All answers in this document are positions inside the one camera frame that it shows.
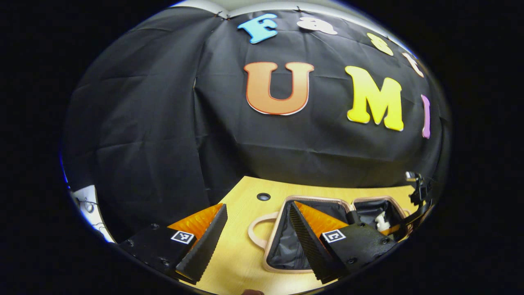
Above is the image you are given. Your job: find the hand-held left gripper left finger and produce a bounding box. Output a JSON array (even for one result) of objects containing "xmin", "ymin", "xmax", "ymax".
[{"xmin": 118, "ymin": 203, "xmax": 229, "ymax": 284}]

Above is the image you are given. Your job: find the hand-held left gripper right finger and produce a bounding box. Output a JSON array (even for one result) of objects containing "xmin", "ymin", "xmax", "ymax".
[{"xmin": 288, "ymin": 200, "xmax": 398, "ymax": 285}]

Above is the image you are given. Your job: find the white pump bottle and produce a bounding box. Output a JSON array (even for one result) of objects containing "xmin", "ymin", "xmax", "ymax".
[{"xmin": 374, "ymin": 211, "xmax": 392, "ymax": 232}]

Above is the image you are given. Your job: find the beige pink suitcase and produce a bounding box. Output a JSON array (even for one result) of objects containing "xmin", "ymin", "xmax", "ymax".
[{"xmin": 248, "ymin": 195, "xmax": 413, "ymax": 274}]

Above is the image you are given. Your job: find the black backdrop cloth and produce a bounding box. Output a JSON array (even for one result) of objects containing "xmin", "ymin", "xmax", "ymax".
[{"xmin": 61, "ymin": 6, "xmax": 451, "ymax": 242}]

